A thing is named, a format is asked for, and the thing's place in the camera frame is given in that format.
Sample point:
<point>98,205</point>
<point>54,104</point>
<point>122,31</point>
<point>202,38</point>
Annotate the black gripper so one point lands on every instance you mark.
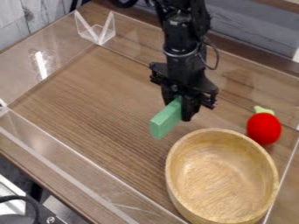
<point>181,78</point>

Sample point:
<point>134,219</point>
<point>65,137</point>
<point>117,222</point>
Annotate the green rectangular block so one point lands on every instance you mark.
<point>165,119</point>

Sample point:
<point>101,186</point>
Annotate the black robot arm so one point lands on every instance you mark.
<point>185,22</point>

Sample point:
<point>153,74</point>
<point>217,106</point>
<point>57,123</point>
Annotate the wooden bowl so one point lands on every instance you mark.
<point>221,178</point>

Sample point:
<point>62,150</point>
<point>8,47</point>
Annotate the red plush strawberry toy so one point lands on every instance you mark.
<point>263,126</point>

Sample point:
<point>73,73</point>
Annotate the black device with screw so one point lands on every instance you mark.
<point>24,214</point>

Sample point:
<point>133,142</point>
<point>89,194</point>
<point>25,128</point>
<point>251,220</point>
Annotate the clear acrylic corner bracket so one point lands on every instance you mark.
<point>98,34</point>

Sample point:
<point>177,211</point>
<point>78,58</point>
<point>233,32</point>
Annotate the clear acrylic tray wall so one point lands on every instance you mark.
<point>97,195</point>

